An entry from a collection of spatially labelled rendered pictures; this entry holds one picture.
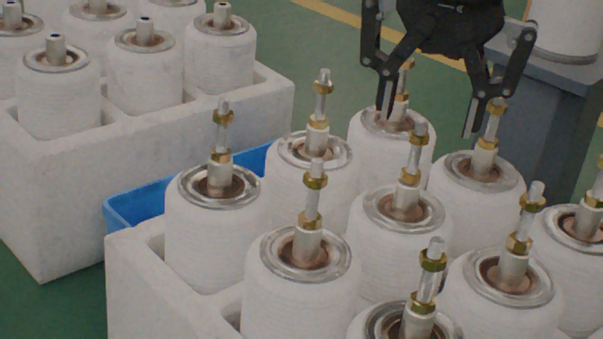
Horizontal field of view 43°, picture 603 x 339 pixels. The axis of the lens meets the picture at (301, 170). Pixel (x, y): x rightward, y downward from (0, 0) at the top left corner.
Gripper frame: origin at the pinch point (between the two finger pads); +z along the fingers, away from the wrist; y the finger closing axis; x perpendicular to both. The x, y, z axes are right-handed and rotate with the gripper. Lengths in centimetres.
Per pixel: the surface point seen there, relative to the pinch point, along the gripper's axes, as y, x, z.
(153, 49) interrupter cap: -35.2, 19.7, 9.9
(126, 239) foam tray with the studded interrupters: -24.8, -6.6, 17.1
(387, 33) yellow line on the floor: -20, 108, 36
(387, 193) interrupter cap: -2.2, 1.3, 9.7
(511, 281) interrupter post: 9.8, -7.4, 9.3
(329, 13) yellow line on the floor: -36, 114, 36
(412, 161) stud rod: -0.4, -0.7, 4.7
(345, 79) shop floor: -23, 79, 36
